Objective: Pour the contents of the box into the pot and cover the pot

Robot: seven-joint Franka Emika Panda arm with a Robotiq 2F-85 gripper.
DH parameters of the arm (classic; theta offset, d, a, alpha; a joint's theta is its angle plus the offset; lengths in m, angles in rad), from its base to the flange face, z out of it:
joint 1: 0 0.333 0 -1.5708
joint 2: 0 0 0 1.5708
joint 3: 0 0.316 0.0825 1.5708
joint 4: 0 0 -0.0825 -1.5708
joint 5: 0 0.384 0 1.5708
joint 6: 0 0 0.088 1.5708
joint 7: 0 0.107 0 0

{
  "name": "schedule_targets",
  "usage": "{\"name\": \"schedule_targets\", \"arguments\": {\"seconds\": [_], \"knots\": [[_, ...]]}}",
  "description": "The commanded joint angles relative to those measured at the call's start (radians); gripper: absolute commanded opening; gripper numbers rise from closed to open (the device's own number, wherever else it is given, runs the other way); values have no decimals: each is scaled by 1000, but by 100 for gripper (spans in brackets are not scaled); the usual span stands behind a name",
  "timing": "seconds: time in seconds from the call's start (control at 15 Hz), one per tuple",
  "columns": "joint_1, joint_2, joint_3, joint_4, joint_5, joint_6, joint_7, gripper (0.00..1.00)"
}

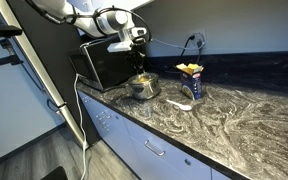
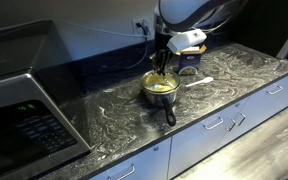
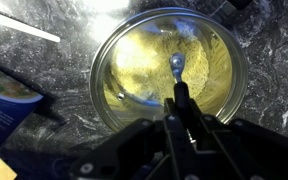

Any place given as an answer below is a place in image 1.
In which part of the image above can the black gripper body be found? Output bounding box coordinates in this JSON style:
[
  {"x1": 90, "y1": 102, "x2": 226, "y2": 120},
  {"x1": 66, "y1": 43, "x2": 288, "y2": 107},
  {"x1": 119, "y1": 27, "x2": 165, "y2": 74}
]
[{"x1": 127, "y1": 44, "x2": 149, "y2": 66}]

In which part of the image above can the blue Barilla orzo box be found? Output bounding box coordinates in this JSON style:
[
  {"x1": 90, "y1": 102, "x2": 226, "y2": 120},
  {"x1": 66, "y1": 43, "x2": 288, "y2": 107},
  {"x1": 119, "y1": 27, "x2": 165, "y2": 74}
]
[{"x1": 174, "y1": 61, "x2": 206, "y2": 102}]

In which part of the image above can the white plastic spoon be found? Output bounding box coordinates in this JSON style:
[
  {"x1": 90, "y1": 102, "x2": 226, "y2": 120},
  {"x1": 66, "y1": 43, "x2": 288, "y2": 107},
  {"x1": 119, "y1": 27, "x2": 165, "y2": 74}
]
[{"x1": 166, "y1": 98, "x2": 194, "y2": 112}]

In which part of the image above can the black microwave oven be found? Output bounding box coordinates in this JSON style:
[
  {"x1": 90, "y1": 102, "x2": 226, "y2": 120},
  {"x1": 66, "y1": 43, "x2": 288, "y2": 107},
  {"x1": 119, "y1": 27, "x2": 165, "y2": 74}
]
[{"x1": 68, "y1": 30, "x2": 149, "y2": 93}]

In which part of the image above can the white cabinet front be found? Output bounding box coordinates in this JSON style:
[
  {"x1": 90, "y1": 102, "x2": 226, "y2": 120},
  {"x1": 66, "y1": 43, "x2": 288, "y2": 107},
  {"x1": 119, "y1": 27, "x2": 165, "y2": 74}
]
[
  {"x1": 78, "y1": 89, "x2": 109, "y2": 158},
  {"x1": 103, "y1": 104, "x2": 216, "y2": 180}
]

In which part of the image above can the tall black side panel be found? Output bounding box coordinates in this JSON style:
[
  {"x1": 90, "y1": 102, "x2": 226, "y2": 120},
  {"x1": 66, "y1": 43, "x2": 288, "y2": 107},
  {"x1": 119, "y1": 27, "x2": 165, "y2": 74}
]
[{"x1": 5, "y1": 0, "x2": 102, "y2": 148}]

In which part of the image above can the tall steel bar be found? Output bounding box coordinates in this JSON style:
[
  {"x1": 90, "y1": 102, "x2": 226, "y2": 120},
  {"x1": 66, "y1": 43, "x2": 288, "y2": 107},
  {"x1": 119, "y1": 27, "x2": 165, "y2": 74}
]
[{"x1": 0, "y1": 0, "x2": 90, "y2": 150}]

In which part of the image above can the black floor object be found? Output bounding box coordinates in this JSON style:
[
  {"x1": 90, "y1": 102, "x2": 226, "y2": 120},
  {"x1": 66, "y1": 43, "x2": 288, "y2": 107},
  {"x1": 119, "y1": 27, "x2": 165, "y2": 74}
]
[{"x1": 39, "y1": 165, "x2": 69, "y2": 180}]

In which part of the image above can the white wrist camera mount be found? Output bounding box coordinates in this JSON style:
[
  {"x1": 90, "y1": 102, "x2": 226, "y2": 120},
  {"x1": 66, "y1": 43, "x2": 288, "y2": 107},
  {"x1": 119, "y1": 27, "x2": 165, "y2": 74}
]
[{"x1": 106, "y1": 39, "x2": 134, "y2": 54}]

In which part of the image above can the steel saucepan black handle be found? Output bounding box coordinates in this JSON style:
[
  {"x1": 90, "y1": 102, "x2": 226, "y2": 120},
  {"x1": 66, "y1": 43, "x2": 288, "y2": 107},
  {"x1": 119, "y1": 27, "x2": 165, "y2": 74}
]
[{"x1": 127, "y1": 72, "x2": 162, "y2": 118}]

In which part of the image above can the grey wall cable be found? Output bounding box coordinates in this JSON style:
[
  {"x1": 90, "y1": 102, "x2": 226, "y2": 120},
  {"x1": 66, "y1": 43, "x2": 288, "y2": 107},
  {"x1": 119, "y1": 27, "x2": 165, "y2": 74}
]
[{"x1": 150, "y1": 37, "x2": 203, "y2": 52}]

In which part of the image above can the black power cord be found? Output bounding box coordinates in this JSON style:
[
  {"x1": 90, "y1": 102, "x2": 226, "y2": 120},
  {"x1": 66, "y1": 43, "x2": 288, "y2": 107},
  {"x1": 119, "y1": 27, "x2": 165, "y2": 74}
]
[{"x1": 163, "y1": 33, "x2": 206, "y2": 74}]

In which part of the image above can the white wall outlet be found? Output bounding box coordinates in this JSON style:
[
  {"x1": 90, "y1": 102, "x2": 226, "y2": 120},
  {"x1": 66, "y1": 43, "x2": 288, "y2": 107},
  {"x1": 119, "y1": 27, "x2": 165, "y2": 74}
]
[{"x1": 185, "y1": 29, "x2": 208, "y2": 52}]

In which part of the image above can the white hanging cable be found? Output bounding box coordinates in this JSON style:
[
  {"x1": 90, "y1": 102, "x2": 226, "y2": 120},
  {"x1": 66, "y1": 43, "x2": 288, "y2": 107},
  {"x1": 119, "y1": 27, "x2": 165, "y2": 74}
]
[{"x1": 72, "y1": 73, "x2": 89, "y2": 180}]

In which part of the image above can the black camera stand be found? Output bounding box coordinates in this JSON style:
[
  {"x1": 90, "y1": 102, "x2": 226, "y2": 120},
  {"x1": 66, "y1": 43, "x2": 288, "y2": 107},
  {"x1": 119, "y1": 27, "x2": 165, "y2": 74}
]
[{"x1": 0, "y1": 23, "x2": 24, "y2": 71}]

